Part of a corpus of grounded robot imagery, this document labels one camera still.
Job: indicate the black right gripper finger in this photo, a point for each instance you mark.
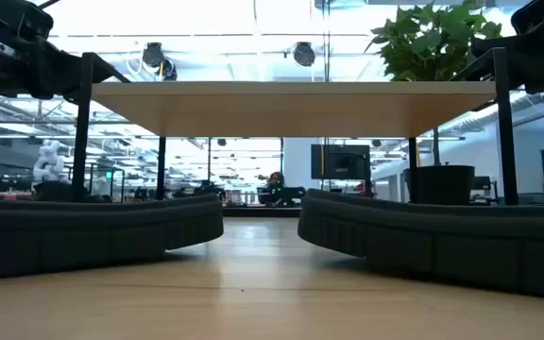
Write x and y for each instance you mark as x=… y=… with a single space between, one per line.
x=489 y=46

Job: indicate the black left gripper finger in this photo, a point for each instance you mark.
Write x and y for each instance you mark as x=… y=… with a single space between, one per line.
x=64 y=75

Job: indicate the black rubber slide sandal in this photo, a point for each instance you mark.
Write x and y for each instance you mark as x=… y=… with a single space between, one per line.
x=88 y=236
x=442 y=241

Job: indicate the green potted plant black pot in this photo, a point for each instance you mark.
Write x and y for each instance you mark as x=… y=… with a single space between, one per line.
x=432 y=42

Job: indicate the black round ceiling fixture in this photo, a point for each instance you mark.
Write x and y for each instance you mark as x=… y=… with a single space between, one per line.
x=304 y=54
x=156 y=56

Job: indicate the black monitor screen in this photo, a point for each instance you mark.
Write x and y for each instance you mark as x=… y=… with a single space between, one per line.
x=340 y=163

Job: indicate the person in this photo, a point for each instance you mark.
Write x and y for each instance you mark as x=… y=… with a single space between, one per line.
x=277 y=186

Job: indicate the wooden shelf black metal frame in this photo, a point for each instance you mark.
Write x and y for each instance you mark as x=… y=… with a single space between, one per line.
x=291 y=108

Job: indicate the black aluminium table frame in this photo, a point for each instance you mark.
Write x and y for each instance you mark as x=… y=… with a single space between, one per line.
x=260 y=212

